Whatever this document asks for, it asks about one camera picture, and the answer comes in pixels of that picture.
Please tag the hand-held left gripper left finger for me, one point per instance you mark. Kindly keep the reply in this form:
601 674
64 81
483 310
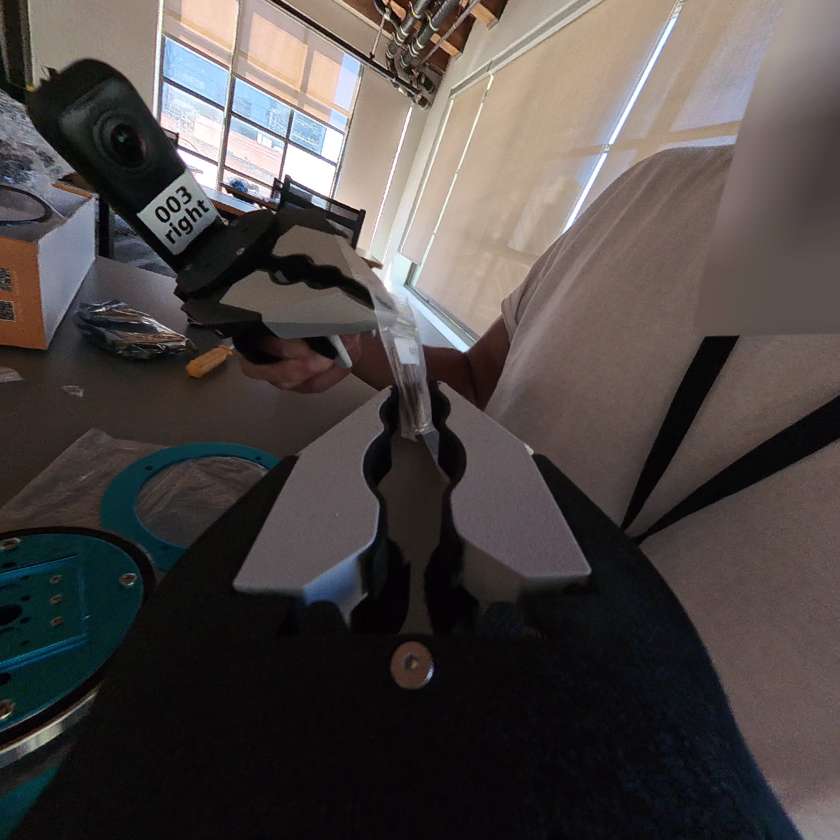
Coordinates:
315 518

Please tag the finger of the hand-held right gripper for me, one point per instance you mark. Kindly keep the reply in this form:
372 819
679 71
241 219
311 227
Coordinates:
328 253
308 312

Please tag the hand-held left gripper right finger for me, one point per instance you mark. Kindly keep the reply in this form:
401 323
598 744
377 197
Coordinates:
518 518

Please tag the small clear bag of screws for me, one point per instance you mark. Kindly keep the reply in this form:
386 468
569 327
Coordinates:
407 367

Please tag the person's right forearm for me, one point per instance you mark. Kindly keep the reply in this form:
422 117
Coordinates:
453 374

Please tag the grey desk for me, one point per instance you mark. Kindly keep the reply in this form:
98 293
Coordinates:
131 407

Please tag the person's right hand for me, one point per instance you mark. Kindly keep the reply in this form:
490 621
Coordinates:
295 374

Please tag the black chair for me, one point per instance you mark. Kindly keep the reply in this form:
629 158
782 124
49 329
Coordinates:
348 220

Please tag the crumpled clear plastic wrap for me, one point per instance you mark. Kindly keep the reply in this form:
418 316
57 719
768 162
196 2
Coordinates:
19 151

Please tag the orange screwdriver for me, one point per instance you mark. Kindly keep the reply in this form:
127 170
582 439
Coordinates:
207 362

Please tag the orange and white box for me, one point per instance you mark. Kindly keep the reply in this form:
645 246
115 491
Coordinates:
59 262

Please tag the narrow beige roller blind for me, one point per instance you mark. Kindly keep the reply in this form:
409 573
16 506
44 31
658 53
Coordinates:
446 170

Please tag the large window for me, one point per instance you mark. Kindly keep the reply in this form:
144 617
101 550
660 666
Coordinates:
262 118

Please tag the silver foil bag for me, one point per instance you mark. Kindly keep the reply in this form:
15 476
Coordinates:
131 331

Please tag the ceiling pipes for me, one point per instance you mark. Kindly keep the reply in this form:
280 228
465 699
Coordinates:
413 39

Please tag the wide beige roller blind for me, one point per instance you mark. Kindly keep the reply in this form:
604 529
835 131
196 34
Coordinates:
544 164

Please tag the clear plastic sheet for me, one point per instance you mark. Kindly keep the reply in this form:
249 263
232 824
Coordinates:
65 472

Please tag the round teal base with bracket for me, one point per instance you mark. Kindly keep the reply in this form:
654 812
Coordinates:
98 623

